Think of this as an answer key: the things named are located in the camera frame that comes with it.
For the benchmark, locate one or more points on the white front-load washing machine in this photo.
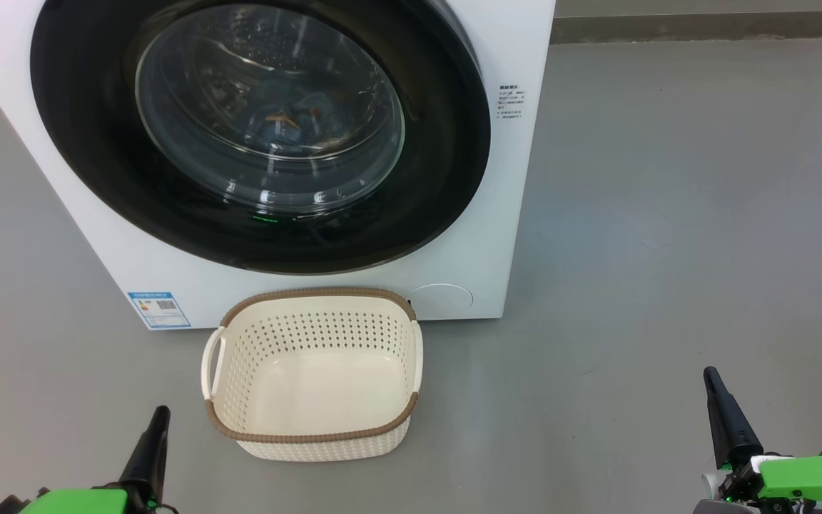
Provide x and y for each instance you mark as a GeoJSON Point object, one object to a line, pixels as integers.
{"type": "Point", "coordinates": [511, 214]}

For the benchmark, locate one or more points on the black glass washing machine door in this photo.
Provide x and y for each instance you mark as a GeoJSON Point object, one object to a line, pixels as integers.
{"type": "Point", "coordinates": [97, 143]}

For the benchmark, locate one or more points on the blue energy label sticker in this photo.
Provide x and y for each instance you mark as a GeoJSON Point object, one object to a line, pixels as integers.
{"type": "Point", "coordinates": [159, 310]}

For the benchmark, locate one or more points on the cream perforated laundry basket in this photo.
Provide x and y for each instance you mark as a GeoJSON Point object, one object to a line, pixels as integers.
{"type": "Point", "coordinates": [311, 378]}

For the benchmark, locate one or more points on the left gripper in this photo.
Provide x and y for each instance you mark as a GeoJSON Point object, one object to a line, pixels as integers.
{"type": "Point", "coordinates": [75, 502]}

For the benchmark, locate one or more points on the blue patterned garment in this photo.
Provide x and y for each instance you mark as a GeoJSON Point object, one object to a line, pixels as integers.
{"type": "Point", "coordinates": [311, 128]}

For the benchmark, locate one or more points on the grey wall baseboard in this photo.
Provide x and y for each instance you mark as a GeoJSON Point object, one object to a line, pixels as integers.
{"type": "Point", "coordinates": [703, 27]}

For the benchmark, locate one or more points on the small printed text label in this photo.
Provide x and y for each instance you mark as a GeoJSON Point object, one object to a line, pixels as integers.
{"type": "Point", "coordinates": [511, 101]}

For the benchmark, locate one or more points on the round filter cover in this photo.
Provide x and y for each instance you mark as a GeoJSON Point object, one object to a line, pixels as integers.
{"type": "Point", "coordinates": [442, 300]}

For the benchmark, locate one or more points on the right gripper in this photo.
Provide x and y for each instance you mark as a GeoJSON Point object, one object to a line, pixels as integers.
{"type": "Point", "coordinates": [803, 482]}

